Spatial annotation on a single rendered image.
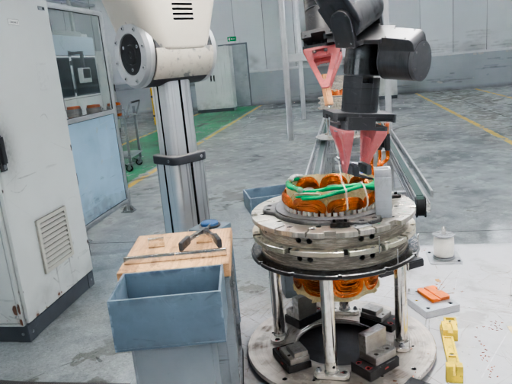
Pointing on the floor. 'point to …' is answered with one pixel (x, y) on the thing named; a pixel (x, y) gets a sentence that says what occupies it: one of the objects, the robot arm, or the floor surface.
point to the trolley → (128, 136)
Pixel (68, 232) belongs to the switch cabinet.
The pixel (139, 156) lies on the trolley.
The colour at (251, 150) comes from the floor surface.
